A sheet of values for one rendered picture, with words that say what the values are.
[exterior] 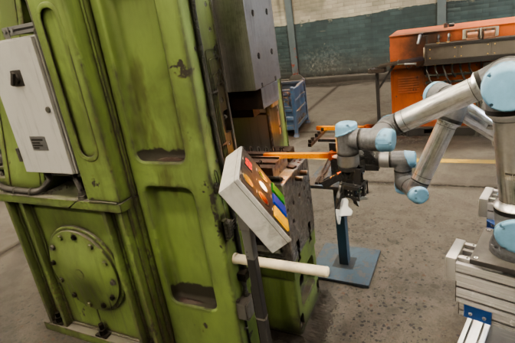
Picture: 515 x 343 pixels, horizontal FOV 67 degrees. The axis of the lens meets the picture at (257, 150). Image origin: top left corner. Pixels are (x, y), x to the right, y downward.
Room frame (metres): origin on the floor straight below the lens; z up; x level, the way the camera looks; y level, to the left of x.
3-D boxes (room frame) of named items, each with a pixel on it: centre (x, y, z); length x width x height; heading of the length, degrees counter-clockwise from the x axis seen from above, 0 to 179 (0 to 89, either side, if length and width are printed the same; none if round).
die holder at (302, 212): (1.98, 0.07, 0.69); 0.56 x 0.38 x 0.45; 63
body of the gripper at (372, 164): (1.66, -0.48, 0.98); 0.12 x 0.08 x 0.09; 63
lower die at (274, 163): (1.92, 0.09, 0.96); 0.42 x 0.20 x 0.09; 63
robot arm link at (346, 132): (1.25, -0.31, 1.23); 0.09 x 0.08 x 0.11; 55
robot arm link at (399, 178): (1.57, -0.62, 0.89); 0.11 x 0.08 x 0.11; 179
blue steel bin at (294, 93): (5.94, -0.21, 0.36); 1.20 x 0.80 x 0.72; 68
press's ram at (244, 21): (1.96, 0.07, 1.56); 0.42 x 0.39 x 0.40; 63
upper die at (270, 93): (1.92, 0.09, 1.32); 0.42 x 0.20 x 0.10; 63
